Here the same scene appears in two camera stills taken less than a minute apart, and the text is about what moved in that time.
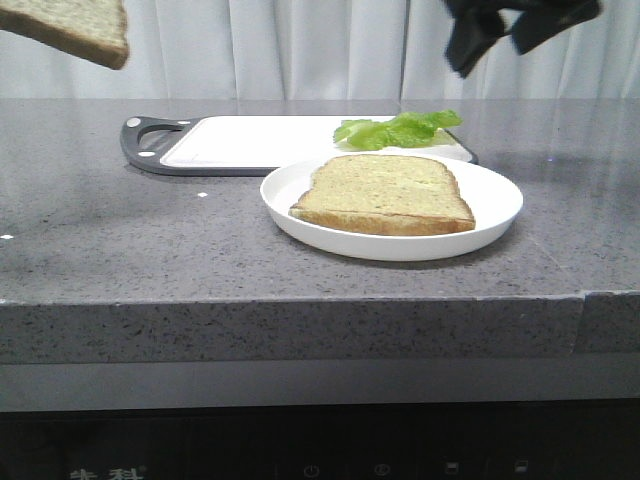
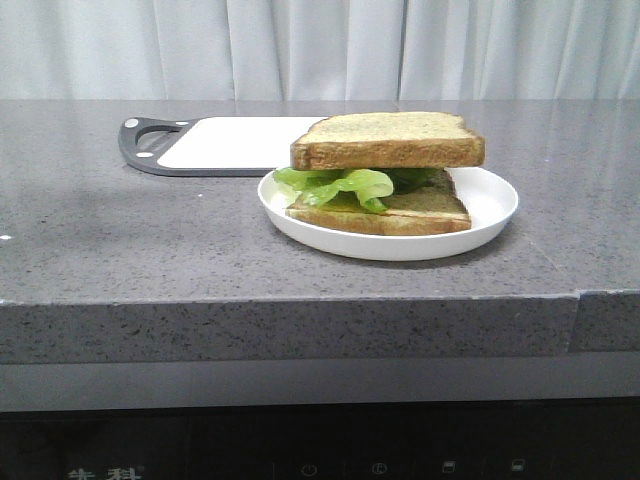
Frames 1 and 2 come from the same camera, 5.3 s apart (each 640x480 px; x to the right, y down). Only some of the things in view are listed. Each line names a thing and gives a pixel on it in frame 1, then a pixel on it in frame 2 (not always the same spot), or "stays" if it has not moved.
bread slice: (95, 29) → (393, 140)
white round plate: (493, 200) stays
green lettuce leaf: (407, 130) → (373, 187)
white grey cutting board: (251, 145) stays
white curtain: (312, 50) stays
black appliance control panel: (559, 440) stays
